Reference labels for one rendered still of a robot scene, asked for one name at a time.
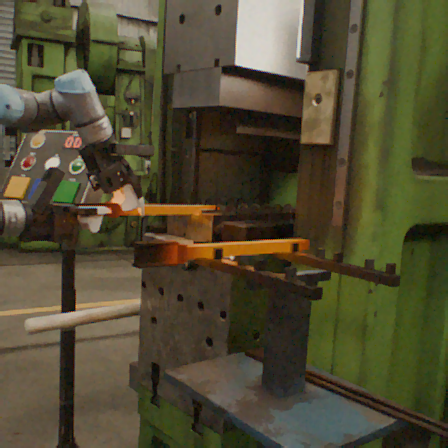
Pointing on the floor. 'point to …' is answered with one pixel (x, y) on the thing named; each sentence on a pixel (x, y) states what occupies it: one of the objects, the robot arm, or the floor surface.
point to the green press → (90, 35)
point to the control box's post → (66, 344)
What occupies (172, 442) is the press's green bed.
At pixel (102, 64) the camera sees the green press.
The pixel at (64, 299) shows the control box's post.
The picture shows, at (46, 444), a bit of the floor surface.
